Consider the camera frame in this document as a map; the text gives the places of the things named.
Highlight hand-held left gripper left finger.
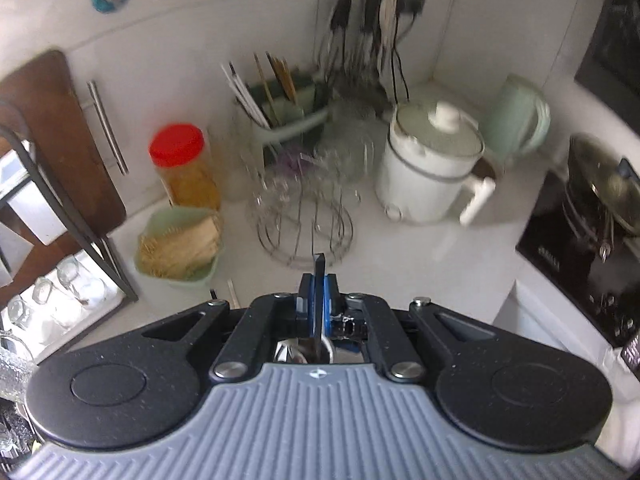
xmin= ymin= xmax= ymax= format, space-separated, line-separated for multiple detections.
xmin=145 ymin=272 xmax=317 ymax=381

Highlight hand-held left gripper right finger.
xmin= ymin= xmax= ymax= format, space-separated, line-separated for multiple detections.
xmin=320 ymin=274 xmax=496 ymax=380

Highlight hanging kitchen utensils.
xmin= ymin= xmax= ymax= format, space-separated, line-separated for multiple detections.
xmin=320 ymin=0 xmax=401 ymax=91

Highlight green plastic basket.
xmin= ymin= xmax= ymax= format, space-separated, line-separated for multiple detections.
xmin=134 ymin=206 xmax=223 ymax=290

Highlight dried bean curd sticks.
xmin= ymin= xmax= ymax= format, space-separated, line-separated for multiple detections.
xmin=139 ymin=216 xmax=222 ymax=278

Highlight clear glass goblet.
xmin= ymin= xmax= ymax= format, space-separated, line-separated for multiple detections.
xmin=315 ymin=130 xmax=376 ymax=186

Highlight white electric cooker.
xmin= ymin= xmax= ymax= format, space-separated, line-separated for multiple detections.
xmin=376 ymin=101 xmax=497 ymax=226

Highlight tall clear glass pitcher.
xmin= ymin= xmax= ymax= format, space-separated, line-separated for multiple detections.
xmin=207 ymin=110 xmax=256 ymax=203

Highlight green utensil caddy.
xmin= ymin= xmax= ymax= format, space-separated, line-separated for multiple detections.
xmin=235 ymin=72 xmax=333 ymax=151

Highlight tall textured glass jug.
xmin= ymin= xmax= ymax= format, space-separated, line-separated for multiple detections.
xmin=327 ymin=97 xmax=386 ymax=136

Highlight red-lidded plastic jar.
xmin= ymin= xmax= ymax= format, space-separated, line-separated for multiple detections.
xmin=149 ymin=123 xmax=222 ymax=212

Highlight upturned glasses on tray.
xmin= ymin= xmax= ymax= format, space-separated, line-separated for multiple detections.
xmin=0 ymin=255 xmax=126 ymax=361

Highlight clear glass tumbler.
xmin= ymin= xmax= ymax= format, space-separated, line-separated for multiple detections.
xmin=56 ymin=255 xmax=106 ymax=306
xmin=6 ymin=295 xmax=43 ymax=341
xmin=32 ymin=277 xmax=71 ymax=321

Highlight black induction cooktop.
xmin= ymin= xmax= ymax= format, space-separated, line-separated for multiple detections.
xmin=515 ymin=170 xmax=640 ymax=348

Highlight black metal shelf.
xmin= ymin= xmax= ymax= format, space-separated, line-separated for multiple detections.
xmin=0 ymin=100 xmax=140 ymax=306

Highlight mint green kettle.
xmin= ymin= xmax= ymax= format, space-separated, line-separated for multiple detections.
xmin=482 ymin=74 xmax=552 ymax=161

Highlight white plastic box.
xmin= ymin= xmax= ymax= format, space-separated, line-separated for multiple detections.
xmin=5 ymin=180 xmax=68 ymax=246
xmin=0 ymin=220 xmax=28 ymax=281

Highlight textured glass beer mug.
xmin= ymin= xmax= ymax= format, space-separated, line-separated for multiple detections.
xmin=0 ymin=330 xmax=36 ymax=401

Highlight pot with glass lid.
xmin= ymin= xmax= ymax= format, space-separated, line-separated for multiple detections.
xmin=562 ymin=132 xmax=640 ymax=256

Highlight wooden cutting board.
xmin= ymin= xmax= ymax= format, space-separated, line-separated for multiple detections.
xmin=0 ymin=50 xmax=127 ymax=288

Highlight black range hood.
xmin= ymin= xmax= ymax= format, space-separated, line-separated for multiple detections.
xmin=575 ymin=0 xmax=640 ymax=136

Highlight metal wire glass rack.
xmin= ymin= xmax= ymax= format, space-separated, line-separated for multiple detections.
xmin=245 ymin=150 xmax=361 ymax=267

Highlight black power cord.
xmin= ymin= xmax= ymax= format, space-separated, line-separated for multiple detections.
xmin=391 ymin=10 xmax=412 ymax=105

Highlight metal bar handle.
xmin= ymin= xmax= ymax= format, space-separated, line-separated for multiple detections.
xmin=87 ymin=80 xmax=130 ymax=176

